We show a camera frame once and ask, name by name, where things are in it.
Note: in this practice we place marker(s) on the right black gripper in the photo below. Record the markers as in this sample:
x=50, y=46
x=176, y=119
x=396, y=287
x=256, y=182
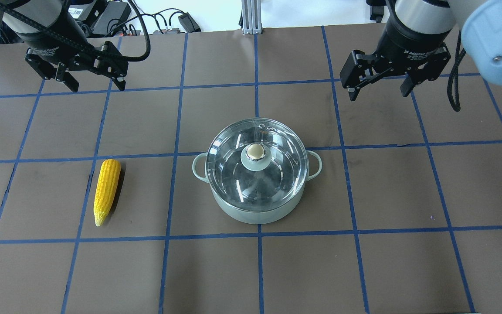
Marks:
x=412, y=41

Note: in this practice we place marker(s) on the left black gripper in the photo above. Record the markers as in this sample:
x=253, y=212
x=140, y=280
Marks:
x=43, y=38

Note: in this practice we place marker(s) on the yellow corn cob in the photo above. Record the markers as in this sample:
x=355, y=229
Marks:
x=106, y=188

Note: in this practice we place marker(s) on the glass pot lid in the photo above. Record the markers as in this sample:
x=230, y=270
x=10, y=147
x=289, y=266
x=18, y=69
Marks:
x=257, y=137

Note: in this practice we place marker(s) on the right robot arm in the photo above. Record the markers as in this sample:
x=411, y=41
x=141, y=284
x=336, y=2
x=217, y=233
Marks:
x=479, y=22

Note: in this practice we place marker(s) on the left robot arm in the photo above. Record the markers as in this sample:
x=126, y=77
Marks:
x=30, y=16

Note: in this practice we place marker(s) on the pale green electric pot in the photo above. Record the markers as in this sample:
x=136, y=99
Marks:
x=264, y=196

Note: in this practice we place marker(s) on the black power adapter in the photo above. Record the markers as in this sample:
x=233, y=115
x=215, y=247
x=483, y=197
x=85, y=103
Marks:
x=188, y=23

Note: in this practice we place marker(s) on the brown paper table mat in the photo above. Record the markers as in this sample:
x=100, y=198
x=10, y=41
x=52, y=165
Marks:
x=405, y=216

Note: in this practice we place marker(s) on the aluminium frame post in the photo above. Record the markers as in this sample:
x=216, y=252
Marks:
x=251, y=17

